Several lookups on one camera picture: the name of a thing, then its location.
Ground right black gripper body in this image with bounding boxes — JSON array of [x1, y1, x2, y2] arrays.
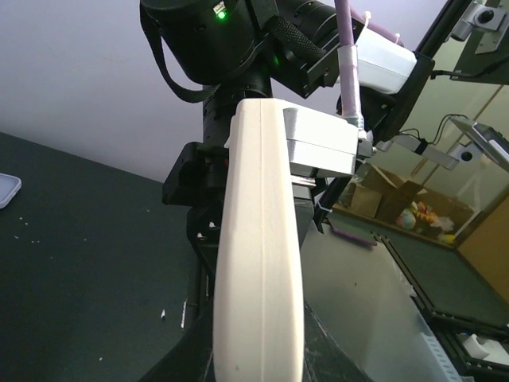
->
[[161, 141, 331, 255]]

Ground silver camera mount arms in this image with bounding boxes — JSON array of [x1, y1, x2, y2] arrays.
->
[[377, 1, 508, 170]]

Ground beige cased phone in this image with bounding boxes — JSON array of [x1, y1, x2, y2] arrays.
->
[[212, 99, 305, 381]]

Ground light blue slotted cable duct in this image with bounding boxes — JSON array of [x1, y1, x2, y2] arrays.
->
[[421, 333, 462, 382]]

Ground right black frame post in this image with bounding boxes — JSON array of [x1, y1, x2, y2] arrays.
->
[[313, 0, 478, 232]]

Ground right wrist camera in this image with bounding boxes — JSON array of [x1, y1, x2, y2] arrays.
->
[[283, 107, 375, 178]]

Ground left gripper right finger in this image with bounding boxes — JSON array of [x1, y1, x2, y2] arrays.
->
[[302, 302, 372, 382]]

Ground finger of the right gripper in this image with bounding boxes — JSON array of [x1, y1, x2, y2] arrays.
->
[[293, 197, 318, 249], [186, 206, 223, 302]]

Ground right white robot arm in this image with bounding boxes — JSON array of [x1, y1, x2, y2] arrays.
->
[[139, 1, 340, 298]]

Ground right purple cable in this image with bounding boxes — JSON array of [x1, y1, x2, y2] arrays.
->
[[332, 0, 405, 132]]

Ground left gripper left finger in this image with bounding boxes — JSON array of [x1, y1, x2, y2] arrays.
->
[[139, 302, 215, 381]]

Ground lavender phone case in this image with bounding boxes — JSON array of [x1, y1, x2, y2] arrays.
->
[[0, 173, 22, 209]]

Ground cardboard boxes in background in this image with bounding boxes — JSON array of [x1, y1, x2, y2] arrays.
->
[[337, 163, 474, 245]]

